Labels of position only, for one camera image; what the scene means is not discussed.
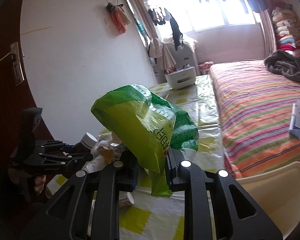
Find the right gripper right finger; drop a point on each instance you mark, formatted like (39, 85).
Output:
(216, 205)

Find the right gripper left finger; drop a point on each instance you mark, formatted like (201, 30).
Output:
(87, 205)

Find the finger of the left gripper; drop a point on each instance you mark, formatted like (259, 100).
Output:
(75, 162)
(53, 146)

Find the green plastic bag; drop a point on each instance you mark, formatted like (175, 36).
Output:
(149, 126)

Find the clear plastic trash pile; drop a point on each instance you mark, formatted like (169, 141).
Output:
(108, 149)

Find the white cap dark bottle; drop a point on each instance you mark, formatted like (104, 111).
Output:
(85, 145)

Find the small white pill bottle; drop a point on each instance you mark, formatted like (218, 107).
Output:
(125, 199)

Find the dark red wooden door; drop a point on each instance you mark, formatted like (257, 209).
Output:
(14, 96)

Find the green checkered plastic tablecloth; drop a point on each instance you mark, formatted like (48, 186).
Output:
(154, 217)

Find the striped bed sheet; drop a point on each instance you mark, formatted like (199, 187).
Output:
(255, 108)

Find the pink curtain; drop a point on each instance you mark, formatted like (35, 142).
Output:
(157, 49)

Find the white storage box with pens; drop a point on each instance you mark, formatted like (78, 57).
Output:
(181, 78)

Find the white washing machine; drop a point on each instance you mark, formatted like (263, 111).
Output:
(185, 55)

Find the grey crumpled blanket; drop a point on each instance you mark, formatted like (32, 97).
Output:
(285, 64)

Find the hanging dark clothes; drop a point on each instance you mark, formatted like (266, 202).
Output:
(177, 35)

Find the stack of folded quilts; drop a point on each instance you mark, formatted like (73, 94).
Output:
(286, 26)

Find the brass door handle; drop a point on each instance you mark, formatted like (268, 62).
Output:
(16, 63)

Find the orange cloth hanging on wall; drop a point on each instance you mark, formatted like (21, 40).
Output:
(118, 17)

